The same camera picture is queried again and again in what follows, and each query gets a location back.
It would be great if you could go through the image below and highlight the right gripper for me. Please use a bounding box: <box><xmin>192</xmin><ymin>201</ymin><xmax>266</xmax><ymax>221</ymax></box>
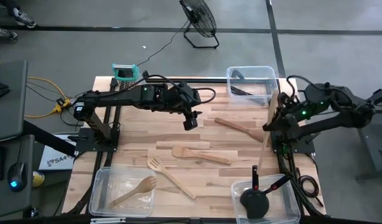
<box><xmin>261</xmin><ymin>105</ymin><xmax>299</xmax><ymax>131</ymax></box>

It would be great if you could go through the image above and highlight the angled wooden spatula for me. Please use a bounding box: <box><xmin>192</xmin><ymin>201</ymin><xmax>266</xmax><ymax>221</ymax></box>
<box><xmin>214</xmin><ymin>117</ymin><xmax>266</xmax><ymax>144</ymax></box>

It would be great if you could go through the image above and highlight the narrow wooden spatula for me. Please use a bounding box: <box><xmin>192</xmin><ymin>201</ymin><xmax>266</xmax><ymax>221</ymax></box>
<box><xmin>257</xmin><ymin>89</ymin><xmax>279</xmax><ymax>170</ymax></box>

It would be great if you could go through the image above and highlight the wooden spoon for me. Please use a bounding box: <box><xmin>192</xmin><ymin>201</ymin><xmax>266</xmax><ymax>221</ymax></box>
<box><xmin>171</xmin><ymin>145</ymin><xmax>233</xmax><ymax>166</ymax></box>

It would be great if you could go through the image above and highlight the black spatula red-marked handle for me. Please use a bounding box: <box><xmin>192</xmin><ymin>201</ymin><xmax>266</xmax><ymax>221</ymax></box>
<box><xmin>262</xmin><ymin>175</ymin><xmax>291</xmax><ymax>197</ymax></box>
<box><xmin>240</xmin><ymin>165</ymin><xmax>270</xmax><ymax>220</ymax></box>

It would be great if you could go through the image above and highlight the wooden spork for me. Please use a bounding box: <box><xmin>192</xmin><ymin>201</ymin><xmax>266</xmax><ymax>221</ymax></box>
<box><xmin>108</xmin><ymin>175</ymin><xmax>158</xmax><ymax>210</ymax></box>

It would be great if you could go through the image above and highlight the clear plastic storage bin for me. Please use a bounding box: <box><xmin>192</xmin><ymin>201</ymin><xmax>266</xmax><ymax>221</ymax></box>
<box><xmin>88</xmin><ymin>166</ymin><xmax>157</xmax><ymax>218</ymax></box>
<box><xmin>225</xmin><ymin>65</ymin><xmax>279</xmax><ymax>107</ymax></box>
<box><xmin>230</xmin><ymin>173</ymin><xmax>301</xmax><ymax>224</ymax></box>

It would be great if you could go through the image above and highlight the slotted wooden spatula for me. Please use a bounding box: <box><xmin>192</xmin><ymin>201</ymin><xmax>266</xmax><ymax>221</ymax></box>
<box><xmin>146</xmin><ymin>156</ymin><xmax>197</xmax><ymax>200</ymax></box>

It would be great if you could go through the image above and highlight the teal metal box grater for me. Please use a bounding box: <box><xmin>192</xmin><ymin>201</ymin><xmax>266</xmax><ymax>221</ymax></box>
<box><xmin>111</xmin><ymin>63</ymin><xmax>141</xmax><ymax>91</ymax></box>

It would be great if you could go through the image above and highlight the black floor fan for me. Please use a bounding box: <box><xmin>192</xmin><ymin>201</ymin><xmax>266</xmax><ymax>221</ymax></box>
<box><xmin>179</xmin><ymin>0</ymin><xmax>220</xmax><ymax>50</ymax></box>

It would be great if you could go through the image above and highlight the white printed box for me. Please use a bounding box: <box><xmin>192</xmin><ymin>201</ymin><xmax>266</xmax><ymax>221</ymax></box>
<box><xmin>38</xmin><ymin>133</ymin><xmax>77</xmax><ymax>172</ymax></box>

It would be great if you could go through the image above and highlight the black diagonal beam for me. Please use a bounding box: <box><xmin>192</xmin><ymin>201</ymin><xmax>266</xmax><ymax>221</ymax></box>
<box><xmin>21</xmin><ymin>119</ymin><xmax>78</xmax><ymax>158</ymax></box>

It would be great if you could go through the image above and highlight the yellow round object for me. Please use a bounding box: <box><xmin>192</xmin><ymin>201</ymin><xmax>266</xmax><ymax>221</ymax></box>
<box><xmin>31</xmin><ymin>170</ymin><xmax>46</xmax><ymax>188</ymax></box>

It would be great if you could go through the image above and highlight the gray desk top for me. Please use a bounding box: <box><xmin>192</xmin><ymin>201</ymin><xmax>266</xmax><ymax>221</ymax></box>
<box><xmin>0</xmin><ymin>134</ymin><xmax>35</xmax><ymax>218</ymax></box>
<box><xmin>0</xmin><ymin>59</ymin><xmax>29</xmax><ymax>144</ymax></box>

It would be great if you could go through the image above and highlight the black computer mouse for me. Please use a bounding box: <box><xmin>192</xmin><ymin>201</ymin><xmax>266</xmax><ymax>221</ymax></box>
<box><xmin>7</xmin><ymin>161</ymin><xmax>28</xmax><ymax>193</ymax></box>

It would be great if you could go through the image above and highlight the person's shoe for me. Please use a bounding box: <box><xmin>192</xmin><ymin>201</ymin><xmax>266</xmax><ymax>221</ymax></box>
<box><xmin>0</xmin><ymin>26</ymin><xmax>19</xmax><ymax>42</ymax></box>
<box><xmin>12</xmin><ymin>7</ymin><xmax>38</xmax><ymax>29</ymax></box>

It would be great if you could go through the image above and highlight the person's leg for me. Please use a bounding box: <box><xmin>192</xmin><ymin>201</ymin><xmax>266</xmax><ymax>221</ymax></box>
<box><xmin>2</xmin><ymin>0</ymin><xmax>22</xmax><ymax>11</ymax></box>

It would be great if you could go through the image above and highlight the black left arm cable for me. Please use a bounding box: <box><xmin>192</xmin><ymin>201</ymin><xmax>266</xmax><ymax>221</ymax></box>
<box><xmin>128</xmin><ymin>70</ymin><xmax>217</xmax><ymax>105</ymax></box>

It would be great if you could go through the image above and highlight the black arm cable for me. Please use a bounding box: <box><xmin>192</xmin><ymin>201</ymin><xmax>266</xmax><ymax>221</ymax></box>
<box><xmin>286</xmin><ymin>74</ymin><xmax>309</xmax><ymax>102</ymax></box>
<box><xmin>128</xmin><ymin>70</ymin><xmax>217</xmax><ymax>105</ymax></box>

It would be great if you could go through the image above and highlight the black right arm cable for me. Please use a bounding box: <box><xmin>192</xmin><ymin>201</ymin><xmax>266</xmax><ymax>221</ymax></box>
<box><xmin>286</xmin><ymin>74</ymin><xmax>309</xmax><ymax>102</ymax></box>

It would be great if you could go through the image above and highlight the black metal table frame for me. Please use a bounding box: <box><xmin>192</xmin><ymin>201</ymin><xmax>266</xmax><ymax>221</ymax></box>
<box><xmin>62</xmin><ymin>76</ymin><xmax>327</xmax><ymax>224</ymax></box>

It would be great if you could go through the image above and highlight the black coiled cable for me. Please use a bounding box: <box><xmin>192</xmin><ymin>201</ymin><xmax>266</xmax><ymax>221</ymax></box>
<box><xmin>297</xmin><ymin>174</ymin><xmax>324</xmax><ymax>208</ymax></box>

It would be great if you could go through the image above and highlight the black fan power cable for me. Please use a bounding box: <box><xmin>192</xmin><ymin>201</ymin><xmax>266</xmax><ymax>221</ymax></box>
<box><xmin>136</xmin><ymin>19</ymin><xmax>190</xmax><ymax>67</ymax></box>

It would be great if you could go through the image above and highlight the yellow extension cord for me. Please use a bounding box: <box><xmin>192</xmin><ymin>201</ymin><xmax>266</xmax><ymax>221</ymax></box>
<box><xmin>0</xmin><ymin>57</ymin><xmax>72</xmax><ymax>119</ymax></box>

